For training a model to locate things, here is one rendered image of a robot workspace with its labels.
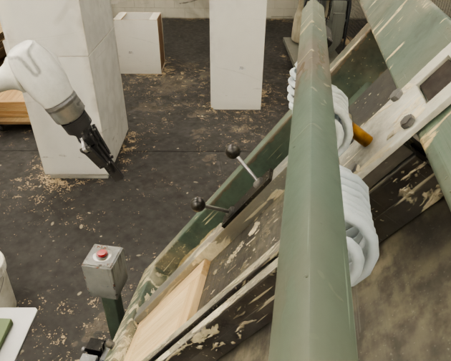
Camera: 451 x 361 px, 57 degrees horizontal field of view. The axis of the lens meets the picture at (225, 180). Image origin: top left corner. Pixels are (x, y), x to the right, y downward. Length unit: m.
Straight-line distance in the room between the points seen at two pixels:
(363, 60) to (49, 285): 2.40
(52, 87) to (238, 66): 3.75
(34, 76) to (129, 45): 4.96
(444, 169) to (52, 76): 0.93
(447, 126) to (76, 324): 2.45
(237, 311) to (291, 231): 0.55
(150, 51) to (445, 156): 5.70
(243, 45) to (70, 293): 3.06
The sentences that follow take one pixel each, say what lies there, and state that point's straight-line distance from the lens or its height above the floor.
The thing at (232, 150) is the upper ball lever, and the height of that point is 1.54.
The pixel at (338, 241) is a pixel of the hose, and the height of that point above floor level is 1.94.
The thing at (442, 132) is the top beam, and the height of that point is 1.86.
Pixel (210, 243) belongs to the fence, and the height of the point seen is 1.29.
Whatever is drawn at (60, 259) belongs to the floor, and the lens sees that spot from 3.11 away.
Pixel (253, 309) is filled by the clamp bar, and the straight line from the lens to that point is 0.70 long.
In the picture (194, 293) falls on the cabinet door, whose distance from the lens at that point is 1.10.
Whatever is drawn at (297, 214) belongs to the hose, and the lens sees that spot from 0.18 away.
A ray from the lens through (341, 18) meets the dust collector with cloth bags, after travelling 6.25.
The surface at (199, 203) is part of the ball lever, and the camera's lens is 1.01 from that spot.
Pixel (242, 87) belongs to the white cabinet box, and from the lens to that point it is 4.85.
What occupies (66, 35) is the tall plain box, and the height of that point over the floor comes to 1.23.
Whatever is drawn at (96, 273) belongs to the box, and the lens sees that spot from 1.66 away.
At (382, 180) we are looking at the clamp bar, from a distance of 0.54.
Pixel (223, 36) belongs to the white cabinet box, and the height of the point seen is 0.84.
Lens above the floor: 2.05
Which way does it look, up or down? 34 degrees down
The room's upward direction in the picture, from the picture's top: straight up
